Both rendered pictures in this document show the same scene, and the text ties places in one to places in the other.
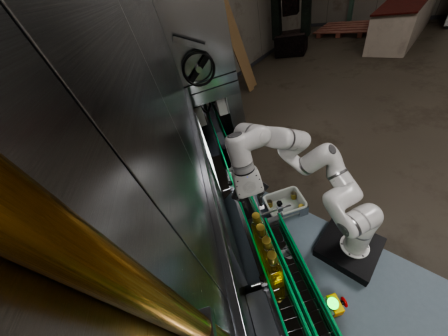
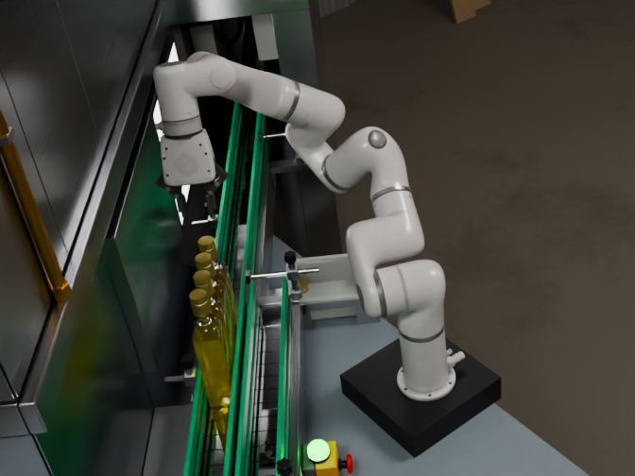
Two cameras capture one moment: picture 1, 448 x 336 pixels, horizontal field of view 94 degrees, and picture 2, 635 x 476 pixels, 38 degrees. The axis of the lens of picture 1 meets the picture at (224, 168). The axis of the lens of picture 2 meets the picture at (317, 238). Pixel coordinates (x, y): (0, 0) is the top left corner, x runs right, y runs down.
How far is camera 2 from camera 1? 1.17 m
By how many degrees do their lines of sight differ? 8
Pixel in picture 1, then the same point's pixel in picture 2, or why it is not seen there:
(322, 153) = (355, 144)
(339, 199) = (363, 235)
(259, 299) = (178, 417)
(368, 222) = (403, 285)
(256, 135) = (204, 71)
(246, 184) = (180, 157)
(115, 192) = not seen: outside the picture
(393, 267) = (493, 435)
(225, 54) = not seen: outside the picture
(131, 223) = not seen: outside the picture
